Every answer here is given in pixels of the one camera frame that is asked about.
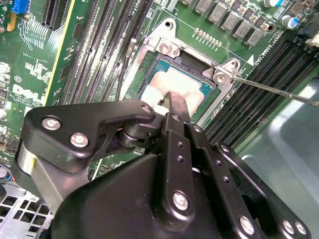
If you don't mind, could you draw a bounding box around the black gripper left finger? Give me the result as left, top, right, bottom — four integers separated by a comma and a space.
11, 91, 196, 227

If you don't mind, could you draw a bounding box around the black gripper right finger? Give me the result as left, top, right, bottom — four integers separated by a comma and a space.
178, 92, 312, 239

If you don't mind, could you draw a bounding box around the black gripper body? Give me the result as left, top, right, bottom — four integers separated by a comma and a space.
43, 153, 284, 239

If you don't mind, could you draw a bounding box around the silver CPU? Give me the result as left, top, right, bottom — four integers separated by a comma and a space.
137, 58, 216, 120

